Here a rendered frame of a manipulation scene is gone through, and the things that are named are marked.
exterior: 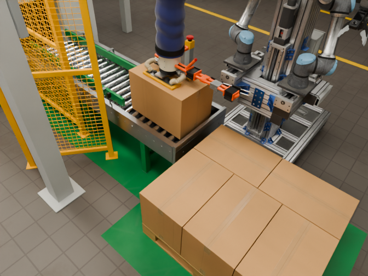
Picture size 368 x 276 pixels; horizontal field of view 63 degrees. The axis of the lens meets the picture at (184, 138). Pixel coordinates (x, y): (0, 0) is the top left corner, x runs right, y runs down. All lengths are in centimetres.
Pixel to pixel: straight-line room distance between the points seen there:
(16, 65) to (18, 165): 149
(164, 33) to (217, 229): 137
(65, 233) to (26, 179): 75
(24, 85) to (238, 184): 157
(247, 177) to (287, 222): 42
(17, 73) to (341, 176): 293
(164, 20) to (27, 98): 103
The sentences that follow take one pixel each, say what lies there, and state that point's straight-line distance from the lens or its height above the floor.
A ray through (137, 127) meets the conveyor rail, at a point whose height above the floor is 55.
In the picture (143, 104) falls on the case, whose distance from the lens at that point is 261.
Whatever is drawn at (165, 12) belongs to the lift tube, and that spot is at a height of 149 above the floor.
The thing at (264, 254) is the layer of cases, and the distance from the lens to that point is 198.
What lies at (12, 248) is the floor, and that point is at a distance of 279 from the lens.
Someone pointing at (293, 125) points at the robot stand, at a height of 21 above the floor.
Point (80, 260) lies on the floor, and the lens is 257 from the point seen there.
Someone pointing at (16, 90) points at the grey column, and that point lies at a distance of 211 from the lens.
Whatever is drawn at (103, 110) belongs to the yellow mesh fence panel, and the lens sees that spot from 271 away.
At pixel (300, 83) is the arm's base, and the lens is 237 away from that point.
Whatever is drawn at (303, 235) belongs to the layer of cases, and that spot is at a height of 54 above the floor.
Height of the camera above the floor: 227
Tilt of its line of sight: 44 degrees down
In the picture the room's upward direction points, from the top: 3 degrees clockwise
